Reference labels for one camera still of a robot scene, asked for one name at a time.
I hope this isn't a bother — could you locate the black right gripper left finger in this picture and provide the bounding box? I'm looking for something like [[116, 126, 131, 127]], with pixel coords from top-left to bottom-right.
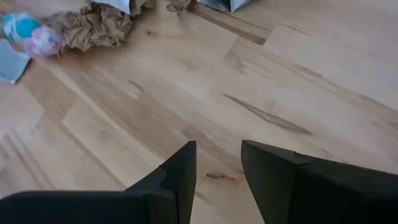
[[0, 140, 198, 224]]

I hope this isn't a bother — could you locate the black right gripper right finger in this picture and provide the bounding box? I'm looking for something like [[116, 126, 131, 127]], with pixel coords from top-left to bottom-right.
[[241, 139, 398, 224]]

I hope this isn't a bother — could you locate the pale blue packet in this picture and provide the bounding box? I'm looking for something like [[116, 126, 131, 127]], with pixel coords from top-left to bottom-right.
[[0, 39, 32, 85]]

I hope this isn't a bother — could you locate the teal and pink plastic wad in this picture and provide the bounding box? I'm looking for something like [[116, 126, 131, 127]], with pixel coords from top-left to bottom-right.
[[2, 12, 65, 59]]

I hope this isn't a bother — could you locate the long brown paper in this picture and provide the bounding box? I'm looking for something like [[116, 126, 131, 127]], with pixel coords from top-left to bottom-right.
[[40, 0, 192, 52]]

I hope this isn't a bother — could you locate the white packet with black square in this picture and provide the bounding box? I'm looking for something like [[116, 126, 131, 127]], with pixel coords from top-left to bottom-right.
[[197, 0, 251, 14]]

